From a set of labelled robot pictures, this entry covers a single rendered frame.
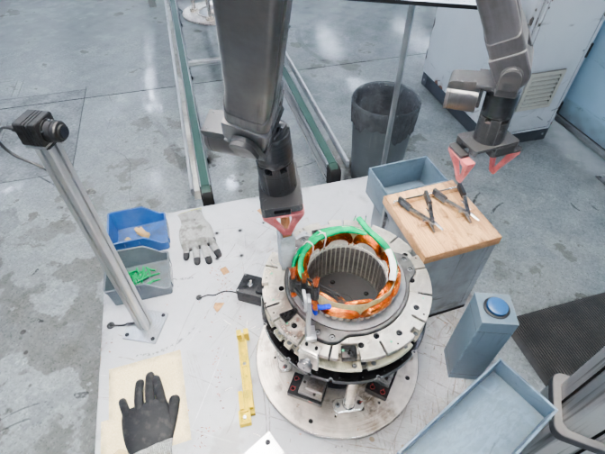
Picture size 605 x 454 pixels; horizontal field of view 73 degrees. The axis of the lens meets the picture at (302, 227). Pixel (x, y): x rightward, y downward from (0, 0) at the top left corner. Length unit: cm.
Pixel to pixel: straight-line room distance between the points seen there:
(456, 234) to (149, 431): 78
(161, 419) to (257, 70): 81
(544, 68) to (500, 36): 227
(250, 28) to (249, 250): 97
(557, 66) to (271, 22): 284
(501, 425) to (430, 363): 33
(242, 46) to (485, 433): 67
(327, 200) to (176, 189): 150
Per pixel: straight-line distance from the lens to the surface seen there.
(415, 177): 119
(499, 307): 90
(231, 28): 35
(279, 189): 63
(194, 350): 110
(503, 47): 78
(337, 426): 98
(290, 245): 75
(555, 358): 221
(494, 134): 88
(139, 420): 104
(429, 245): 92
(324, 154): 162
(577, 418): 95
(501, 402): 83
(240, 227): 132
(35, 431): 209
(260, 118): 47
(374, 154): 243
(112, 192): 284
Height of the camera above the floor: 173
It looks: 47 degrees down
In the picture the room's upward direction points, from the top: straight up
